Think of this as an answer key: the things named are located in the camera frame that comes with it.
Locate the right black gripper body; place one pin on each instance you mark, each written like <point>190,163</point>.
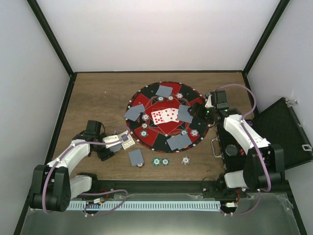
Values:
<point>206,116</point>

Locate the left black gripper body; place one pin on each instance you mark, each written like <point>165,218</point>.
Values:
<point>102,155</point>

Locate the face down card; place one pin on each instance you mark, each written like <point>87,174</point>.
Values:
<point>183,114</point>

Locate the blue playing card deck box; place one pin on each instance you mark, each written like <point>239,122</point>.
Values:
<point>128,142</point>

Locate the face up hearts card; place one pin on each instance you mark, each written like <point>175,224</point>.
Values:
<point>157,117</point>
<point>174,115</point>
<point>166,115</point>

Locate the blue card seat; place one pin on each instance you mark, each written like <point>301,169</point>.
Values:
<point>161,91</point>
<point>132,114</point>
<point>184,141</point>

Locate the brown poker chip stack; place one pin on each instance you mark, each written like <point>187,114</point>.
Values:
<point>140,165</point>

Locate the teal poker chip stack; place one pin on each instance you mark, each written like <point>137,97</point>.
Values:
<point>156,161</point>

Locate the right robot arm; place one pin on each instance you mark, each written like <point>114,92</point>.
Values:
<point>264,162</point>

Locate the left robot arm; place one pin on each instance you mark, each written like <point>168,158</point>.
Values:
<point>52,188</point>

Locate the round red black poker mat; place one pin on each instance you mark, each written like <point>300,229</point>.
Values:
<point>158,134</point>

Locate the purple white poker chip stack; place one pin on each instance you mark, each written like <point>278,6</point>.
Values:
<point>185,160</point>

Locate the red dice in case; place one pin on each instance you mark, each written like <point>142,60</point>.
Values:
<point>241,151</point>

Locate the black poker set case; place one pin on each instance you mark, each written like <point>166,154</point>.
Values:
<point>279,125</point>

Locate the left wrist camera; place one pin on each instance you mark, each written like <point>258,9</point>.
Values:
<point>114,140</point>

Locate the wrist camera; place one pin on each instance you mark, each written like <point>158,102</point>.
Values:
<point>216,99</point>
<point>114,140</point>

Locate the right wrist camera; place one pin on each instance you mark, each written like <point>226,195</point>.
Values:
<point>216,99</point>

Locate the light blue slotted cable duct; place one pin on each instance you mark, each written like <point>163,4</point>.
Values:
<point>148,206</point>

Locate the black aluminium frame rail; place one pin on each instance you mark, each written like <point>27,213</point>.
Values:
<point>204,186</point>

